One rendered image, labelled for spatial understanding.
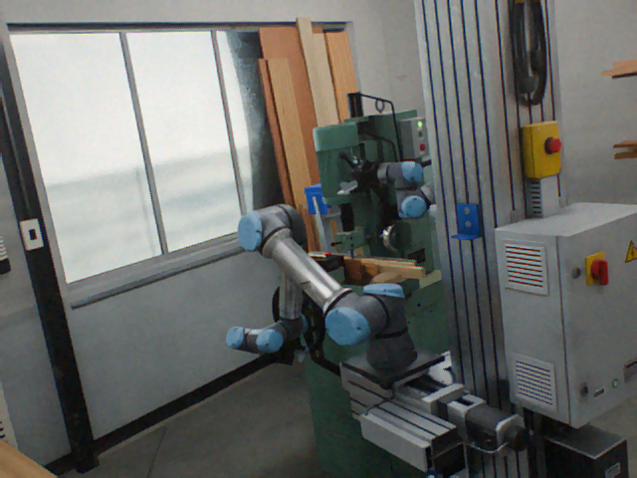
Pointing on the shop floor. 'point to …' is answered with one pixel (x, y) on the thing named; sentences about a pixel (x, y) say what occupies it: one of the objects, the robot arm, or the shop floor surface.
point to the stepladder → (322, 216)
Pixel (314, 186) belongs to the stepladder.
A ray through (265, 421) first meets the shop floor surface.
